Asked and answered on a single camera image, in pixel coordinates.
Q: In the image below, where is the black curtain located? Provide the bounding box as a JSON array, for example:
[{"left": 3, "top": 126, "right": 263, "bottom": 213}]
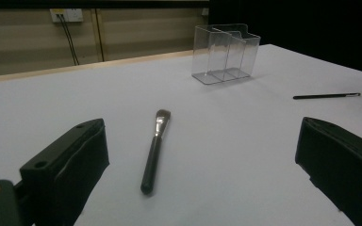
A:
[{"left": 208, "top": 0, "right": 362, "bottom": 76}]

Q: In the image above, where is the black power cable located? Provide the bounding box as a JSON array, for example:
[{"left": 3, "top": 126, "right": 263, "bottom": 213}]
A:
[
  {"left": 60, "top": 13, "right": 80, "bottom": 66},
  {"left": 57, "top": 13, "right": 77, "bottom": 67}
]

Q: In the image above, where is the black horizontal frame bar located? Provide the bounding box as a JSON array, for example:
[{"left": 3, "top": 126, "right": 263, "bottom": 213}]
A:
[{"left": 0, "top": 0, "right": 210, "bottom": 9}]

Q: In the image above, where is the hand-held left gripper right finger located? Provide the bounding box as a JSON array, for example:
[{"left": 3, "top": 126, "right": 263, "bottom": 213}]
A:
[{"left": 294, "top": 116, "right": 362, "bottom": 226}]

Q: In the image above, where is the clear plastic organizer box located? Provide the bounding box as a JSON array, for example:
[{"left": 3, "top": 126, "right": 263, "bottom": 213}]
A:
[{"left": 190, "top": 23, "right": 262, "bottom": 86}]

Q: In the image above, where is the black-handled makeup brush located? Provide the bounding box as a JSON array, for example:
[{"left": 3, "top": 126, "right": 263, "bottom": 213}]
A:
[{"left": 140, "top": 108, "right": 172, "bottom": 196}]

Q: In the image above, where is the thin black makeup pencil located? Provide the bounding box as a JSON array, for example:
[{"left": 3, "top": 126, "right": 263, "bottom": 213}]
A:
[{"left": 292, "top": 92, "right": 362, "bottom": 101}]

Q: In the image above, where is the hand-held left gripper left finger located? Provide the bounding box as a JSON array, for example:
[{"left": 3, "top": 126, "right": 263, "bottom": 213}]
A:
[{"left": 19, "top": 118, "right": 110, "bottom": 226}]

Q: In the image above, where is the white wall socket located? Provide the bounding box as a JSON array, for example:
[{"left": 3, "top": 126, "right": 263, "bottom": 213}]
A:
[{"left": 49, "top": 8, "right": 85, "bottom": 24}]

